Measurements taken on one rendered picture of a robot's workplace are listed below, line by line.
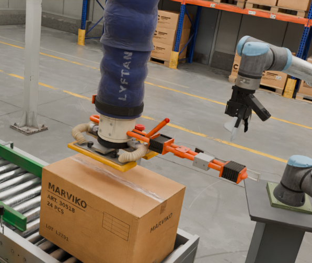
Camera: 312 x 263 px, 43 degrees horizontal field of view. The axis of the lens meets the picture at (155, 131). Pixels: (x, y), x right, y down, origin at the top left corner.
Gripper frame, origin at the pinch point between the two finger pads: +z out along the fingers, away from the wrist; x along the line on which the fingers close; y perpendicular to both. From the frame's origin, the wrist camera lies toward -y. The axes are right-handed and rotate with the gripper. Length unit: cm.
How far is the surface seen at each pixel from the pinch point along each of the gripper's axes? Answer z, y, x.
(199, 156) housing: 13.0, 14.2, 2.0
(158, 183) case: 41, 38, -9
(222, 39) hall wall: 64, 356, -813
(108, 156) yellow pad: 25, 54, 12
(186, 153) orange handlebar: 13.6, 20.0, 3.2
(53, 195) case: 53, 78, 21
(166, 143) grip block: 12.2, 29.8, 3.6
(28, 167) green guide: 77, 143, -19
